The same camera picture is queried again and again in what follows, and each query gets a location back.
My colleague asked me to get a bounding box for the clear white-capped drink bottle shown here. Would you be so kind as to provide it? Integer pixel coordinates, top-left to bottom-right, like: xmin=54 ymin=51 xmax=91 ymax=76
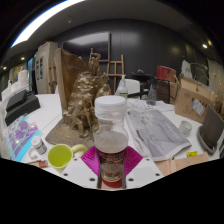
xmin=93 ymin=95 xmax=130 ymax=184

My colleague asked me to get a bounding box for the clear spray bottle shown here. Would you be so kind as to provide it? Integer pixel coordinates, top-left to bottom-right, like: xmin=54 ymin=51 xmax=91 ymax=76
xmin=115 ymin=74 xmax=129 ymax=100

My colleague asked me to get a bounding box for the beige cabinet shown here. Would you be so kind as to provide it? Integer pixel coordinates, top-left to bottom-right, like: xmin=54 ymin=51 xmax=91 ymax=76
xmin=34 ymin=41 xmax=59 ymax=94

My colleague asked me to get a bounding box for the yellow-green mug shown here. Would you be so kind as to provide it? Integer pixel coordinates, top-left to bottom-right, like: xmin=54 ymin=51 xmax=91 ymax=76
xmin=46 ymin=143 xmax=88 ymax=169

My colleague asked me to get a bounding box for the black wall screen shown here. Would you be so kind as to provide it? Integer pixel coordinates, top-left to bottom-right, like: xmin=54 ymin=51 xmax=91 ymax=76
xmin=61 ymin=31 xmax=112 ymax=63

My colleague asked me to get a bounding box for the wooden scraper with red band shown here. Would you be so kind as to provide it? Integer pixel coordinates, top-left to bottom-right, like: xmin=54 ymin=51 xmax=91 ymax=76
xmin=26 ymin=159 xmax=49 ymax=169

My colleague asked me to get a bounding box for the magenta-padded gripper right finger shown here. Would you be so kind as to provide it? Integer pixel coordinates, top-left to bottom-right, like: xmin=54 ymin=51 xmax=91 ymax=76
xmin=123 ymin=145 xmax=165 ymax=190

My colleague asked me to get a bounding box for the brown cardboard box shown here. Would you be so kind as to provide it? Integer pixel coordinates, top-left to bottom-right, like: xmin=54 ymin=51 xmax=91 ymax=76
xmin=173 ymin=77 xmax=218 ymax=124

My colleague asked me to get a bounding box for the small glass jar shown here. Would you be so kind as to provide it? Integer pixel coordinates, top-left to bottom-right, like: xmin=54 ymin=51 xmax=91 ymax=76
xmin=178 ymin=120 xmax=194 ymax=138

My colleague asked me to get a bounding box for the wooden easel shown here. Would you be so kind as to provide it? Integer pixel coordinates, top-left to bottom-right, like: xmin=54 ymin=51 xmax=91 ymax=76
xmin=46 ymin=58 xmax=58 ymax=94
xmin=105 ymin=54 xmax=126 ymax=94

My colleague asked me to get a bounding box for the grey newspaper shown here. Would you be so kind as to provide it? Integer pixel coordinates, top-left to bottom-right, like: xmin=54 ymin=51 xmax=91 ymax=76
xmin=125 ymin=99 xmax=193 ymax=163

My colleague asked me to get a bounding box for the red box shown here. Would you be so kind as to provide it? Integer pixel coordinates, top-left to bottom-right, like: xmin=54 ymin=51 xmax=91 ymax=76
xmin=155 ymin=65 xmax=178 ymax=83

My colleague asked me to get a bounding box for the golden sculpture on wooden base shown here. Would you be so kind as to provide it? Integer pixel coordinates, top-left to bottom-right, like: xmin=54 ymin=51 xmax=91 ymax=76
xmin=44 ymin=47 xmax=113 ymax=149

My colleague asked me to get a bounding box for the white tape ring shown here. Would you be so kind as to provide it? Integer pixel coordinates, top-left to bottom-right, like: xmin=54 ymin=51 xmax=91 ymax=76
xmin=28 ymin=147 xmax=39 ymax=160

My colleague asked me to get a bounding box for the flat round red coaster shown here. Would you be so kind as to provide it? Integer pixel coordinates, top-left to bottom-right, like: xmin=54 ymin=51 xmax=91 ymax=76
xmin=100 ymin=179 xmax=126 ymax=189

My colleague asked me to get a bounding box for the small white-lidded paint jar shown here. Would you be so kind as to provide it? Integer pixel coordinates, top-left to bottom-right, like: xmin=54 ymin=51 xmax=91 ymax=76
xmin=30 ymin=135 xmax=48 ymax=155

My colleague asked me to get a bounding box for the small yellow tag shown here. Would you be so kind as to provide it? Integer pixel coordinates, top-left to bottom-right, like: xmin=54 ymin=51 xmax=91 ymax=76
xmin=186 ymin=150 xmax=199 ymax=159

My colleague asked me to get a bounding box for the white plaster figure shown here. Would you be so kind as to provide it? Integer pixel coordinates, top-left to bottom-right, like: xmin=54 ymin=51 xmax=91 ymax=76
xmin=181 ymin=59 xmax=194 ymax=79

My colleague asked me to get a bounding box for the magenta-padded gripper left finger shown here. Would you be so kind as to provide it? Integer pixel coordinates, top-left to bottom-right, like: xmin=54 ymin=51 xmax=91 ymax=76
xmin=61 ymin=145 xmax=103 ymax=190

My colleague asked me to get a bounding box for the white chair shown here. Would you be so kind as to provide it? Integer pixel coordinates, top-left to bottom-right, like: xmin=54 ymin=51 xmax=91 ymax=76
xmin=114 ymin=78 xmax=142 ymax=98

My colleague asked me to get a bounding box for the black flat box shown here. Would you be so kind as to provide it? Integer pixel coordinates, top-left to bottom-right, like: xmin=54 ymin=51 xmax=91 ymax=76
xmin=4 ymin=94 xmax=42 ymax=127
xmin=5 ymin=88 xmax=28 ymax=113

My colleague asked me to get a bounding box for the long ceiling light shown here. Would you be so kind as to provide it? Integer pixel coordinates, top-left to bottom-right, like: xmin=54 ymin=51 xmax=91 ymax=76
xmin=9 ymin=0 xmax=86 ymax=49

